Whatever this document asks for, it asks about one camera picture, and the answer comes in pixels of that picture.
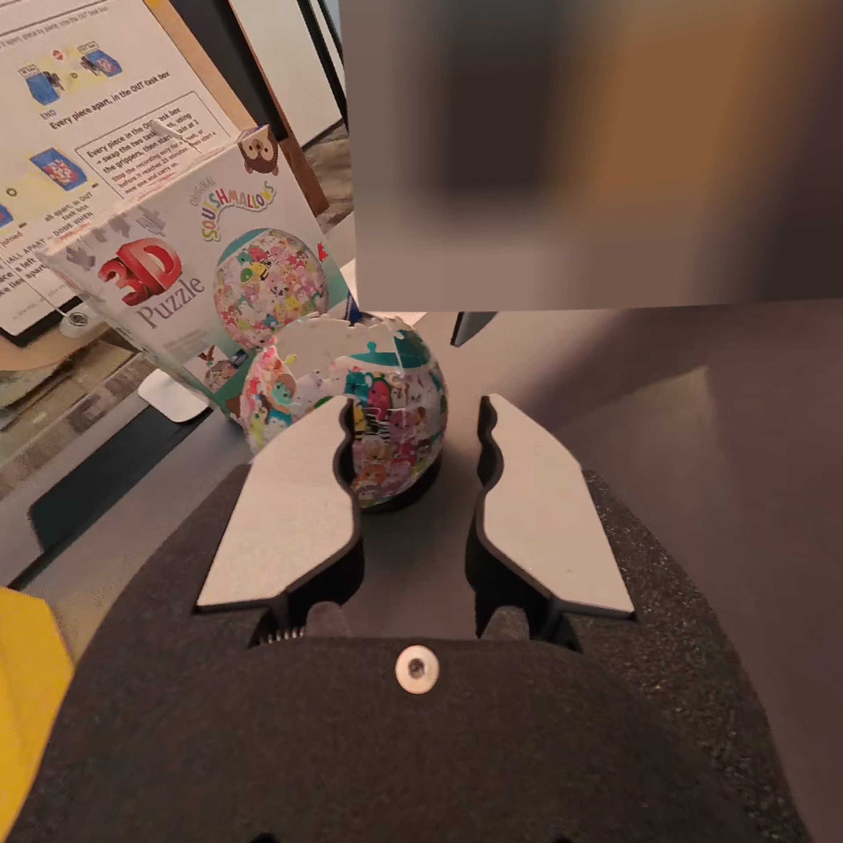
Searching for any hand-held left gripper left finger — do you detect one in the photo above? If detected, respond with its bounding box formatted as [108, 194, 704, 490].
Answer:
[196, 397, 366, 638]

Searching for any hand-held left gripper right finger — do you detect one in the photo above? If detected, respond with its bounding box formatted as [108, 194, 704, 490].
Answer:
[465, 393, 638, 640]

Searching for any colourful puzzle ball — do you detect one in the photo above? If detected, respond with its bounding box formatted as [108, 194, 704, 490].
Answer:
[240, 315, 450, 508]

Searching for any yellow plastic bin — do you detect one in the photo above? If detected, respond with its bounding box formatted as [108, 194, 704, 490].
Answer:
[0, 586, 75, 818]

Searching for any black round ball stand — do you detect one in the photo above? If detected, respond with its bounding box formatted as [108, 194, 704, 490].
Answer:
[359, 461, 442, 513]

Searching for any puzzle ball cardboard box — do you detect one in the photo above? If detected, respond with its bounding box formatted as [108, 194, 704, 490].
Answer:
[36, 125, 360, 422]

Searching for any white rounded card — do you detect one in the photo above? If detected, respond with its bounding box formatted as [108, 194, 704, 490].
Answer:
[138, 369, 212, 422]

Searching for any dark teal side cabinet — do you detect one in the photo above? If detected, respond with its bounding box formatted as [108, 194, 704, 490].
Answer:
[28, 407, 215, 555]

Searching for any dark grey desk panel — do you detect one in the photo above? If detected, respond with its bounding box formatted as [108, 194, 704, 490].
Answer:
[451, 311, 498, 348]

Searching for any framed instruction poster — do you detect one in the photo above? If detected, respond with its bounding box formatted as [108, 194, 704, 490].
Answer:
[0, 0, 258, 340]

